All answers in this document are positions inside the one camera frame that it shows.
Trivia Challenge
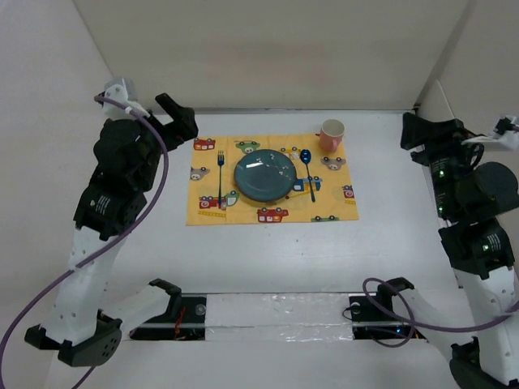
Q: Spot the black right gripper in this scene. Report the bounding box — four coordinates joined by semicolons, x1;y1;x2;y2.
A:
397;109;483;215

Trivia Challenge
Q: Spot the blue metal fork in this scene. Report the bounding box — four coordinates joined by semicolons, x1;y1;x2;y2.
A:
217;150;225;207

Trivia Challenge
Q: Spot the pink cup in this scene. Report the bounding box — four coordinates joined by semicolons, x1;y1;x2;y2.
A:
318;119;345;153

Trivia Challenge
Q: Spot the dark teal round plate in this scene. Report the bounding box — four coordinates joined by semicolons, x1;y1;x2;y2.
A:
234;149;297;203

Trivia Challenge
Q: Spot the yellow cartoon vehicle placemat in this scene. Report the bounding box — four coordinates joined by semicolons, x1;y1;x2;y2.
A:
187;134;358;226

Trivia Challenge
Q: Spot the blue metal spoon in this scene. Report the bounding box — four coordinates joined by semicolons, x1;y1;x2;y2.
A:
299;149;316;203

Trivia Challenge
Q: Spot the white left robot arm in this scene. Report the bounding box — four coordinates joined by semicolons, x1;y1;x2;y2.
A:
24;92;199;367

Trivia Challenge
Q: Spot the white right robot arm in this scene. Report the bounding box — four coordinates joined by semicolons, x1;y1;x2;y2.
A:
401;113;518;388

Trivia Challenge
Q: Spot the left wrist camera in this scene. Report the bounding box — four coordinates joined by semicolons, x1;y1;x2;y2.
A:
104;77;138;103

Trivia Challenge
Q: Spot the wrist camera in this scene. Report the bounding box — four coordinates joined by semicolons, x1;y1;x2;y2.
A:
490;115;518;140
104;77;138;103

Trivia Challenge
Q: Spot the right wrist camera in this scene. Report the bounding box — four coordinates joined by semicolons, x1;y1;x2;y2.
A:
490;115;518;140

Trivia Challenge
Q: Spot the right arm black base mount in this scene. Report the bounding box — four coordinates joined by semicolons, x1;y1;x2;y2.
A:
341;284;426;348

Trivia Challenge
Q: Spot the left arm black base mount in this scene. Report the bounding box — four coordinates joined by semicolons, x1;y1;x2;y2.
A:
129;279;207;341

